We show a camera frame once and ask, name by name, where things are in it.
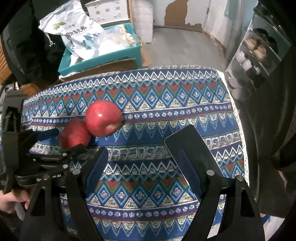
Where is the red apple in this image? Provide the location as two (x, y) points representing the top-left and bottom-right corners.
(85, 100), (122, 137)
(59, 118), (91, 149)

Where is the left hand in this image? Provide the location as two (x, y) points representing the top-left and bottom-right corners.
(0, 187), (36, 214)

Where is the black smartphone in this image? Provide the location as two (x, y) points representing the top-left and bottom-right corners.
(164, 124), (224, 183)

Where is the patterned blue tablecloth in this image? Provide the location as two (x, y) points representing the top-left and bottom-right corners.
(22, 65), (249, 240)

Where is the wooden drawer box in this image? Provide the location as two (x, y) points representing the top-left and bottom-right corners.
(19, 82), (47, 97)

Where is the black hanging jacket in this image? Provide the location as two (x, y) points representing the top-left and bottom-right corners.
(1, 1), (66, 89)

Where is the cardboard box under crate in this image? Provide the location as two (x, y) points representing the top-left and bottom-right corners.
(59, 46), (152, 82)

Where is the teal plastic crate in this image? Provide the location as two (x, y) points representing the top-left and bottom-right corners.
(58, 23), (142, 76)

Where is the white rice bag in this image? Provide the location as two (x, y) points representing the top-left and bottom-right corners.
(39, 1), (104, 60)

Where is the clear plastic bag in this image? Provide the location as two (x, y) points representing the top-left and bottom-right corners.
(93, 24), (141, 57)

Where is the shoe rack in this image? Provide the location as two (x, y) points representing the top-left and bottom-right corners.
(226, 13), (291, 101)

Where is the white patterned storage box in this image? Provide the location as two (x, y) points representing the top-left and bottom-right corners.
(85, 0), (130, 25)

